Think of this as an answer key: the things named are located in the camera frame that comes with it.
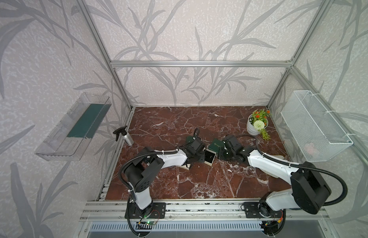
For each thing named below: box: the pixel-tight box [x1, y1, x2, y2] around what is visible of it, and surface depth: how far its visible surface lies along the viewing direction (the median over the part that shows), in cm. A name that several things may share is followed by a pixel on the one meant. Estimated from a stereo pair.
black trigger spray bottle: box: [112, 125, 135, 146], surface depth 92 cm
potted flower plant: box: [246, 108, 271, 141], surface depth 95 cm
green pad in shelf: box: [66, 103, 112, 139], surface depth 70 cm
